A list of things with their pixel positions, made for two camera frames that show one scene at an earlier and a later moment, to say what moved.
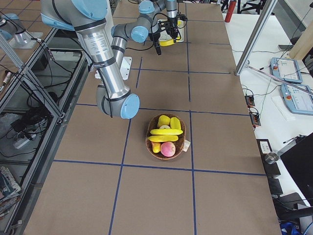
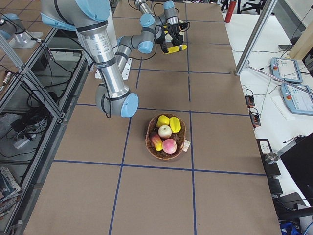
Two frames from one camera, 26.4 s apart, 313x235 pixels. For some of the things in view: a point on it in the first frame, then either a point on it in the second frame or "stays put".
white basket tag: (187, 144) stays put
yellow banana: (158, 138) -> (176, 49)
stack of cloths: (10, 190) stays put
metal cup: (271, 157) stays put
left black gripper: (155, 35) -> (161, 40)
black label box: (271, 170) stays put
